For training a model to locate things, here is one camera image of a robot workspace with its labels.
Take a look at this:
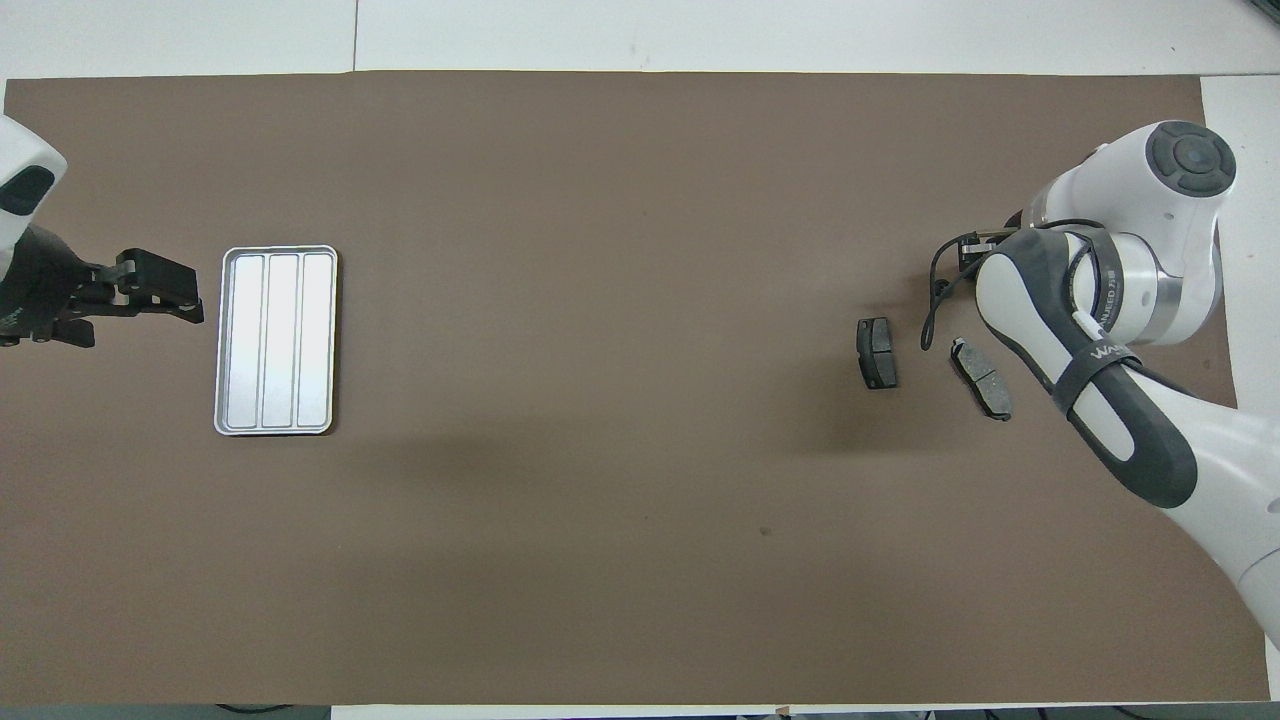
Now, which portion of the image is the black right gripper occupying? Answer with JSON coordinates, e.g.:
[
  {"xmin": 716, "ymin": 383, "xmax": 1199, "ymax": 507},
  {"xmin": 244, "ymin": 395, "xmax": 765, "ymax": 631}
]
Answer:
[{"xmin": 958, "ymin": 224, "xmax": 1024, "ymax": 272}]

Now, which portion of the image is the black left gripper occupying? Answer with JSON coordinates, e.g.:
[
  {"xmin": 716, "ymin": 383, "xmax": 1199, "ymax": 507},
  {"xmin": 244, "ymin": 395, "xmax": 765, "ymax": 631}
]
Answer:
[{"xmin": 0, "ymin": 225, "xmax": 206, "ymax": 349}]

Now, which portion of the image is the silver metal compartment tray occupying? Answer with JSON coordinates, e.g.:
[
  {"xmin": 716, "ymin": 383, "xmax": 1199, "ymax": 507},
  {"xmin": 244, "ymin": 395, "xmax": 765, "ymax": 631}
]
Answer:
[{"xmin": 213, "ymin": 245, "xmax": 339, "ymax": 437}]

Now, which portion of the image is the long grey brake pad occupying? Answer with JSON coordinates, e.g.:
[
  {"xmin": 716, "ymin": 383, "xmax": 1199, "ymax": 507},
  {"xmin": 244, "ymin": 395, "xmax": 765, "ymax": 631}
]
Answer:
[{"xmin": 950, "ymin": 338, "xmax": 1014, "ymax": 422}]

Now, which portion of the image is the short grey brake pad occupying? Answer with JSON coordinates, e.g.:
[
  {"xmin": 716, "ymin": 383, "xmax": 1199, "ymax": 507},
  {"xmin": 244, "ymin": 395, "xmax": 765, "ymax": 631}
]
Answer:
[{"xmin": 856, "ymin": 317, "xmax": 898, "ymax": 391}]

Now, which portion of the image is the large brown table mat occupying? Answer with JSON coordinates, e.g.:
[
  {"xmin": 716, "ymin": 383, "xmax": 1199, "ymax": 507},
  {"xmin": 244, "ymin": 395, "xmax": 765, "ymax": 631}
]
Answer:
[{"xmin": 0, "ymin": 70, "xmax": 1271, "ymax": 706}]

